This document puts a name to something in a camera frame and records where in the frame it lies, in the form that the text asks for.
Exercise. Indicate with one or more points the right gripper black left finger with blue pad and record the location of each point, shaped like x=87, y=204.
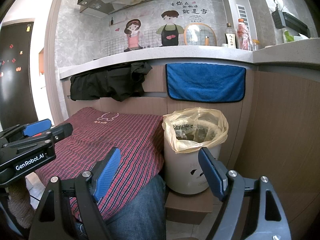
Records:
x=103, y=173

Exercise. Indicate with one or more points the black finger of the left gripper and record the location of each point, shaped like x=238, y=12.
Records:
x=61, y=132

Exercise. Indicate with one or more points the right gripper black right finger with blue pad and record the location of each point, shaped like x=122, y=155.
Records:
x=214, y=172

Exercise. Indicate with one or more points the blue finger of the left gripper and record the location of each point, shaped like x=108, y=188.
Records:
x=30, y=130

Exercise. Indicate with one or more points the white trash bin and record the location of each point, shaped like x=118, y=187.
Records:
x=183, y=172

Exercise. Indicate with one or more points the black refrigerator door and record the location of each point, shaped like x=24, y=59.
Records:
x=17, y=105

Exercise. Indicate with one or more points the brown wooden stool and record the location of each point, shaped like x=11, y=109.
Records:
x=188, y=209

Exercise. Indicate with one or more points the red plaid cloth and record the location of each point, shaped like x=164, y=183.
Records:
x=139, y=137

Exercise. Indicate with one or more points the blue jeans leg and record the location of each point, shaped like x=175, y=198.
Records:
x=144, y=216

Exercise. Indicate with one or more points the black cloth on counter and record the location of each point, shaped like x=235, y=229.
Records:
x=118, y=82

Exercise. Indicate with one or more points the blue microfiber towel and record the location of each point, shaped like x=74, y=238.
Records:
x=205, y=83

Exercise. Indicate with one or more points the round wooden framed rack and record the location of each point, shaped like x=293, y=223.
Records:
x=199, y=34

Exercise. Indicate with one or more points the dark sauce bottle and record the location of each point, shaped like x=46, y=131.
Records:
x=230, y=36

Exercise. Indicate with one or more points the red filled bottle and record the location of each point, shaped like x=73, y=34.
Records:
x=244, y=39

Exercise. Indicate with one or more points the girl wall sticker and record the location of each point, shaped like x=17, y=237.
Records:
x=133, y=35

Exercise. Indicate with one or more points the boy wall sticker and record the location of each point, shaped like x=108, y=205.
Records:
x=171, y=31

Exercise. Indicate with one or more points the black wall rack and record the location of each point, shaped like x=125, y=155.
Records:
x=284, y=19

